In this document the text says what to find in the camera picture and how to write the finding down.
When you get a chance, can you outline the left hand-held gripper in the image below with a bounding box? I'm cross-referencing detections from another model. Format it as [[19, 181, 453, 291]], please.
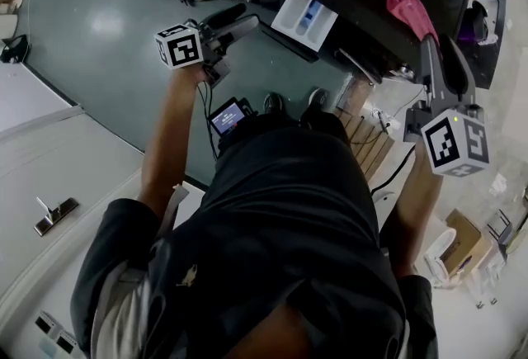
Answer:
[[154, 3, 261, 88]]

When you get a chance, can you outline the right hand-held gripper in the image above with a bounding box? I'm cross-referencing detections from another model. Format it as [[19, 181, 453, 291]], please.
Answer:
[[403, 34, 491, 178]]

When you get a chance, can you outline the white detergent drawer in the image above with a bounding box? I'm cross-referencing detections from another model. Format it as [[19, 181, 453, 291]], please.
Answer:
[[270, 0, 340, 54]]

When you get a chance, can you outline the person's right forearm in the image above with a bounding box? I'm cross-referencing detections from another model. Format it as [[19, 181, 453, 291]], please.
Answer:
[[386, 150, 446, 281]]

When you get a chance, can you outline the person's left forearm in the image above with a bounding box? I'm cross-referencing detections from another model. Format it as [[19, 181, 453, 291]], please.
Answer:
[[137, 64, 209, 222]]

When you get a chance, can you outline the pink cloth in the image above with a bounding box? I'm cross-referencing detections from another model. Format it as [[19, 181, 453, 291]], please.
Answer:
[[376, 0, 441, 48]]

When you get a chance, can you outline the person's left shoe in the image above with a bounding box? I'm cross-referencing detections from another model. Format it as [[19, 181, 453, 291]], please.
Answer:
[[262, 92, 284, 116]]

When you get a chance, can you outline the person's shoe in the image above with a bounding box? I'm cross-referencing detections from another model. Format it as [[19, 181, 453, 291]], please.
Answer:
[[262, 92, 284, 116], [306, 87, 330, 110]]

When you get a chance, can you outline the black waist-mounted screen device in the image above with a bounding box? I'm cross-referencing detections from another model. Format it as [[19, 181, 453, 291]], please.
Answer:
[[207, 97, 260, 140]]

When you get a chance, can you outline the wooden slatted board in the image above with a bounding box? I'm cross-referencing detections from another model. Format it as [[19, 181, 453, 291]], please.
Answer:
[[332, 107, 398, 178]]

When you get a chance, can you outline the person's right shoe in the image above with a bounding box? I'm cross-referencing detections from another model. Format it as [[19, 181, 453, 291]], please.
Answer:
[[306, 87, 330, 110]]

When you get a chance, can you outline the cardboard box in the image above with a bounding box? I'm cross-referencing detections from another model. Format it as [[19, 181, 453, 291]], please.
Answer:
[[441, 208, 495, 278]]

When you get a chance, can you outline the white plastic container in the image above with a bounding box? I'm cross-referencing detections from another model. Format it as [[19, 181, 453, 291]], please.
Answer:
[[423, 228, 458, 289]]

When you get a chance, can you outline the person's black shirt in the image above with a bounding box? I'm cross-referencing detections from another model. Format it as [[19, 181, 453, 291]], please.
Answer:
[[69, 112, 439, 359]]

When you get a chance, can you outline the black bag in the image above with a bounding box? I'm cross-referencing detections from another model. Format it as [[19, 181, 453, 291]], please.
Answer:
[[0, 34, 31, 64]]

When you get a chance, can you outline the white socket panel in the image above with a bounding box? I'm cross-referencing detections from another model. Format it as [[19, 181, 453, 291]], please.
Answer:
[[34, 310, 78, 355]]

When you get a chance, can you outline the black cable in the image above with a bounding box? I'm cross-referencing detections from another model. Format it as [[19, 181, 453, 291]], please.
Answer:
[[196, 80, 220, 160]]

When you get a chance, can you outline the silver door handle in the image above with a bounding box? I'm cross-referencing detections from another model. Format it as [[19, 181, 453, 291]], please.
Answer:
[[33, 196, 80, 237]]

